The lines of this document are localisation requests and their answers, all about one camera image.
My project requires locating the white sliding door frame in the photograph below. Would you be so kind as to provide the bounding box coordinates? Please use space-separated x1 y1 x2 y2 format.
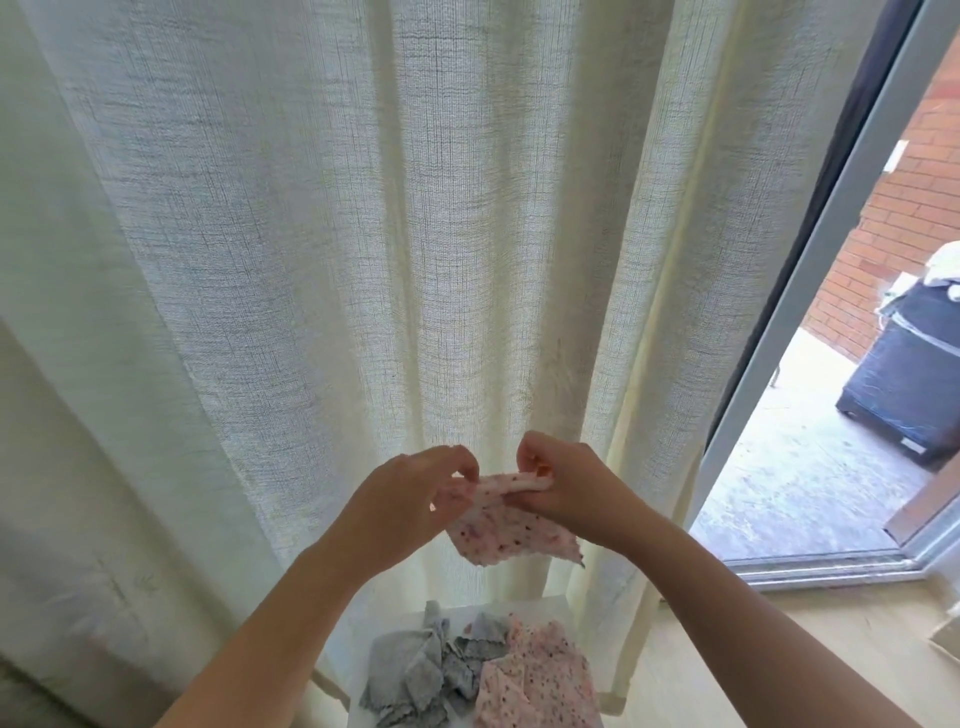
687 0 960 590

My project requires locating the person's left hand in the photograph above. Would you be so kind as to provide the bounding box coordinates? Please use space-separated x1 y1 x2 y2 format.
319 445 483 582

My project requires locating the person's right hand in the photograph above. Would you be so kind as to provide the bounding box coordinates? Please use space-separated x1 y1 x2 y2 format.
514 432 657 551

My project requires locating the white linen curtain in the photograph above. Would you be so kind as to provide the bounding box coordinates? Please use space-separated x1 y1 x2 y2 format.
0 0 902 728

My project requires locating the person's right forearm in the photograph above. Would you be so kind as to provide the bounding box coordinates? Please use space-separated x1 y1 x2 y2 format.
622 507 920 728

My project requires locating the white table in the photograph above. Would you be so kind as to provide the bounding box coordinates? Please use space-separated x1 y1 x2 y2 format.
345 595 605 728

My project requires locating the white patterned cloth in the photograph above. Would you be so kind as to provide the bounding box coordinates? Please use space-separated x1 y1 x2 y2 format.
877 240 960 320

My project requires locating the person's left forearm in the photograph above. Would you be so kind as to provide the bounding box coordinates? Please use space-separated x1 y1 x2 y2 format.
154 543 369 728

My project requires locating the brown wooden board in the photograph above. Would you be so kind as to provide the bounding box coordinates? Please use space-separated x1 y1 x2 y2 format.
885 450 960 546

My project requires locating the white bundled curtain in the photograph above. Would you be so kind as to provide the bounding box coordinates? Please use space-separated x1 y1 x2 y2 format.
927 597 960 665

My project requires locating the dark blue tarpaulin cover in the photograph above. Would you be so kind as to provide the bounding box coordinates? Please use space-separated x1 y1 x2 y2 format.
837 277 960 467

